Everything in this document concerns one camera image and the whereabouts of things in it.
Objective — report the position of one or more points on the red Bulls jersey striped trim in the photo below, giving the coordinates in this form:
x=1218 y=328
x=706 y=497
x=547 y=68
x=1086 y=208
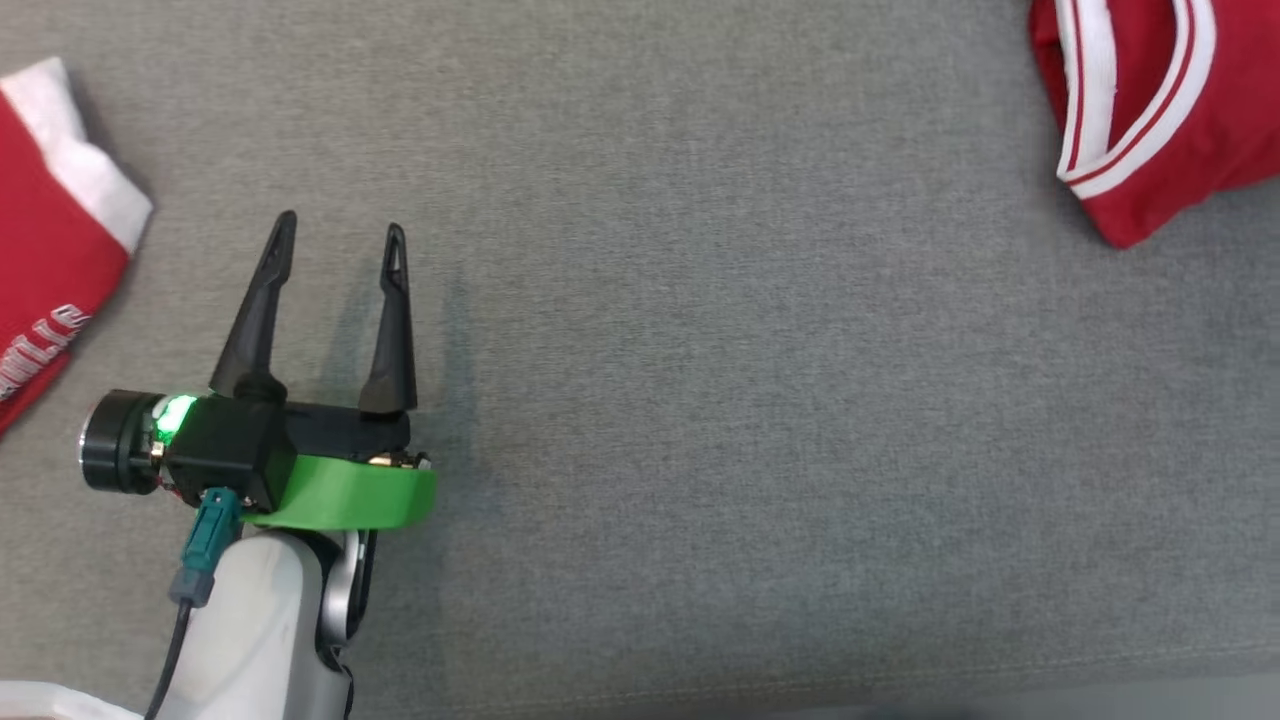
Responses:
x=1150 y=110

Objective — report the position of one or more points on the red shorts white side panels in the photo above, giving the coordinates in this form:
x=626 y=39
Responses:
x=50 y=250

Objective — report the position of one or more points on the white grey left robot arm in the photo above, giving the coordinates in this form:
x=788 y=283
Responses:
x=260 y=620

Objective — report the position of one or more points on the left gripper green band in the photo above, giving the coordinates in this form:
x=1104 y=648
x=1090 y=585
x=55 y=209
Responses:
x=350 y=490

